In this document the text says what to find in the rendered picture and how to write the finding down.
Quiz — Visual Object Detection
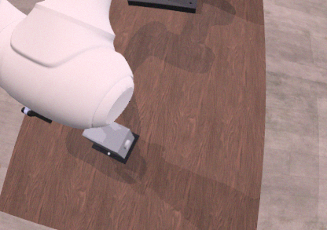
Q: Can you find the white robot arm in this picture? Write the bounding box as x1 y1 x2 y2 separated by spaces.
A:
0 0 134 130

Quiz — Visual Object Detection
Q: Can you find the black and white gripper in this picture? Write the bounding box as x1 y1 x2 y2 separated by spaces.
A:
21 107 52 123

